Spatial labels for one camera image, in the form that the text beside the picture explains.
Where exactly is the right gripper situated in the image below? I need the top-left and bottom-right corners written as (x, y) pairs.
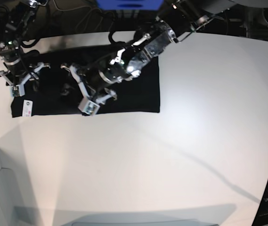
top-left (0, 61), bottom-right (50, 91)

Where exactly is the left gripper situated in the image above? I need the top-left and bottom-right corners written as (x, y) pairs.
top-left (60, 63), bottom-right (118, 100)

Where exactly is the black T-shirt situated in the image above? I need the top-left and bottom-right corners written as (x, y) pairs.
top-left (11, 45), bottom-right (160, 118)

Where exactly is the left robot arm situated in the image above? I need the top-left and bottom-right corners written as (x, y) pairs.
top-left (60, 0), bottom-right (226, 107)

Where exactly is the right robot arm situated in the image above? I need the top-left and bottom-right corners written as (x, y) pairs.
top-left (0, 0), bottom-right (50, 96)

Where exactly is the white shirt label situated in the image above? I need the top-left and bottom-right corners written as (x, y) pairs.
top-left (22, 100), bottom-right (33, 117)

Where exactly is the blue plastic box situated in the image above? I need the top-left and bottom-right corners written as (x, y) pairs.
top-left (96, 0), bottom-right (164, 11)

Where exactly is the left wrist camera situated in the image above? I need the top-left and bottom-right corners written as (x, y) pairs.
top-left (78, 98), bottom-right (100, 116)

